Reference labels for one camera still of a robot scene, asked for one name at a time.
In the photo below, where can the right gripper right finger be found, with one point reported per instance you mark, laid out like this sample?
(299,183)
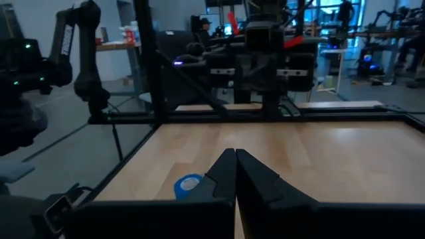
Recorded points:
(299,219)

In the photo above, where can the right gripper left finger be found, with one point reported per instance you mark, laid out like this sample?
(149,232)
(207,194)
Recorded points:
(186,219)

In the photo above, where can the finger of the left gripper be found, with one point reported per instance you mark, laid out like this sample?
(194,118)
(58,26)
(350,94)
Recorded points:
(245,74)
(267,74)

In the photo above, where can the blue bandage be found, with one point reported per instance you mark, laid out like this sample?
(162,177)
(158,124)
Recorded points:
(181,192)

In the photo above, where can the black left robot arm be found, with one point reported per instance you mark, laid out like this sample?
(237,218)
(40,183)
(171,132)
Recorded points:
(189,59)

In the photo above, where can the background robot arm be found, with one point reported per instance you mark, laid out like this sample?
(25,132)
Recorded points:
(388,16)

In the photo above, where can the person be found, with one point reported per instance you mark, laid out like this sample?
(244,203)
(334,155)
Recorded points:
(205,31)
(346,15)

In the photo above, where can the white stool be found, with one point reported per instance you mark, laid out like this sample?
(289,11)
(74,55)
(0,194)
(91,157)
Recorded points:
(332,51)

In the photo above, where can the red and white can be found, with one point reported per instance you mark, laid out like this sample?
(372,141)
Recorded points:
(130,34)

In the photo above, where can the wooden side table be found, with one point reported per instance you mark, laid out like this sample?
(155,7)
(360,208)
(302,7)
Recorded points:
(116,46)

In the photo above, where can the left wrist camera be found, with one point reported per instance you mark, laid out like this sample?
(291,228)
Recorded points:
(264,34)

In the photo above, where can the black aluminium table frame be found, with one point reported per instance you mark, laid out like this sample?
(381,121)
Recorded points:
(149,66)

